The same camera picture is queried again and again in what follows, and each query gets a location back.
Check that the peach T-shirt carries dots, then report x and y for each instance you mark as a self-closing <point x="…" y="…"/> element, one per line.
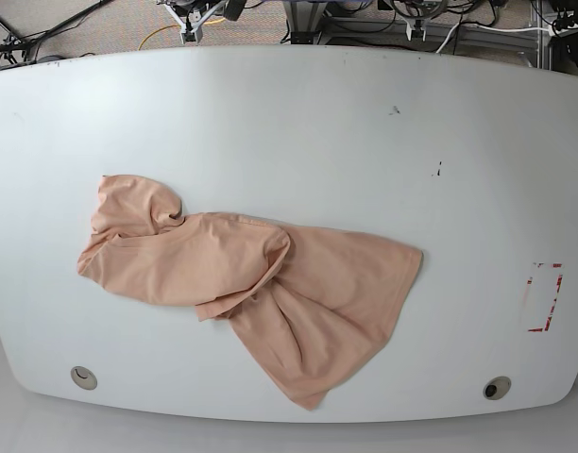
<point x="312" y="305"/>

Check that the red tape rectangle marking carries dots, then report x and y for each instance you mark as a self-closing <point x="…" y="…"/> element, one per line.
<point x="540" y="296"/>

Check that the black tripod on floor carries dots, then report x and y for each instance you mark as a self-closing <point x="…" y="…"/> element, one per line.
<point x="20" y="50"/>

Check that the aluminium frame stand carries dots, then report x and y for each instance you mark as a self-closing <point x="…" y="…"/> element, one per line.
<point x="304" y="20"/>

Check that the left table cable grommet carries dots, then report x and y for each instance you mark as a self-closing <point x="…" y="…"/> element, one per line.
<point x="83" y="378"/>

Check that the table cable grommet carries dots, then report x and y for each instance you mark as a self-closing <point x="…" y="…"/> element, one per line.
<point x="497" y="388"/>
<point x="83" y="378"/>

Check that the right table cable grommet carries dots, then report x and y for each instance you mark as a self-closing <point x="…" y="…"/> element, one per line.
<point x="497" y="388"/>

